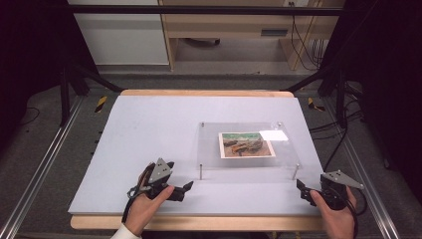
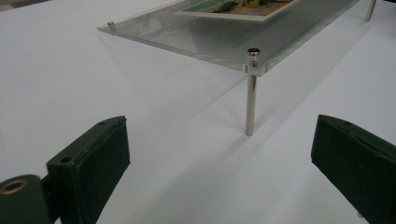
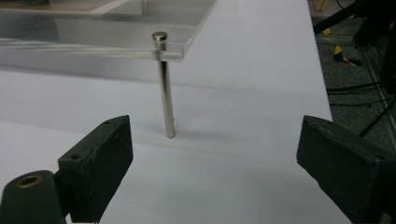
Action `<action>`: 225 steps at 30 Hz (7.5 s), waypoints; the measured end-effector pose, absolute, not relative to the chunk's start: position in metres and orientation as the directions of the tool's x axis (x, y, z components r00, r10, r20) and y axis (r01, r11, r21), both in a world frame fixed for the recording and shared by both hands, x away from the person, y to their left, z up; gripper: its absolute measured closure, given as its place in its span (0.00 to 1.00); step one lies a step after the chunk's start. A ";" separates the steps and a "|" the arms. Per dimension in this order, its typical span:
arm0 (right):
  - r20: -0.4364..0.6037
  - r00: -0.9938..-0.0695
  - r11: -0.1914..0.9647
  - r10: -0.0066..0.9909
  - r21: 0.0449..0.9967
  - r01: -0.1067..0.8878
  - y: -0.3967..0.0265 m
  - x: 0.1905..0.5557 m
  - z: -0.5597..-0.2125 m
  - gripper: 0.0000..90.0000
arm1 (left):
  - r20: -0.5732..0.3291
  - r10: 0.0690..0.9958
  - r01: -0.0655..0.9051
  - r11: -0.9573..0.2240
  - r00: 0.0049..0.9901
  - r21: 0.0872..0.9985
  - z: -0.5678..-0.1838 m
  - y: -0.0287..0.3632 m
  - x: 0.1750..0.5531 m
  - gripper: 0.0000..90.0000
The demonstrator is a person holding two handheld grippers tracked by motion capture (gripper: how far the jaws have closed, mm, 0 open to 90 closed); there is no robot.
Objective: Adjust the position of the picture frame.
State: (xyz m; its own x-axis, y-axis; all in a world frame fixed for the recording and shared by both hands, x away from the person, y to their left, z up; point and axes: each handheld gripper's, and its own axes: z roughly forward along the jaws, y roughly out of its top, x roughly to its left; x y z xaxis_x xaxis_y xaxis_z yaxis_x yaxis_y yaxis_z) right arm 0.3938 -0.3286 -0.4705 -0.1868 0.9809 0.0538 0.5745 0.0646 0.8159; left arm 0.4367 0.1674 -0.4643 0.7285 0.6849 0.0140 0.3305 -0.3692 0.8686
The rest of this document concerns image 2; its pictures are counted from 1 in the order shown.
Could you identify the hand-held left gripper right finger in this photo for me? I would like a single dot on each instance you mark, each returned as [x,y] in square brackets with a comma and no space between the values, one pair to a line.
[351,161]

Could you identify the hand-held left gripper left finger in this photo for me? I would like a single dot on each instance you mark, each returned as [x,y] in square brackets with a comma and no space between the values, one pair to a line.
[93,165]

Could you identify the clear acrylic photo frame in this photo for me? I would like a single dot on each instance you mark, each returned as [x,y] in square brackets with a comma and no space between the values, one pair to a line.
[218,40]

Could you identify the boat painting print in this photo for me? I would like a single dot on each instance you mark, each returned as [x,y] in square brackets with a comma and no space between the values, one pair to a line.
[236,7]

